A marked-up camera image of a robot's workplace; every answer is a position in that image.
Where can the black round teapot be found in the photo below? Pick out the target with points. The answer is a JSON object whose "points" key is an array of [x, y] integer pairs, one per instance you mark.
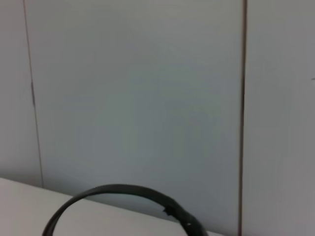
{"points": [[123, 188]]}

